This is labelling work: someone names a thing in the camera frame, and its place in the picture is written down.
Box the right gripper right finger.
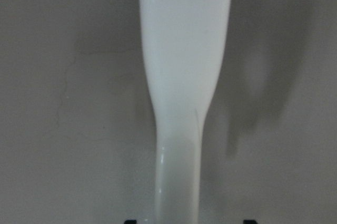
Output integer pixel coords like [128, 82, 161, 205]
[243, 219, 257, 224]

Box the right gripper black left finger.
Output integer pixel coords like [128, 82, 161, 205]
[124, 219, 137, 224]

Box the beige hand brush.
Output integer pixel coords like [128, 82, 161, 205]
[139, 0, 231, 223]

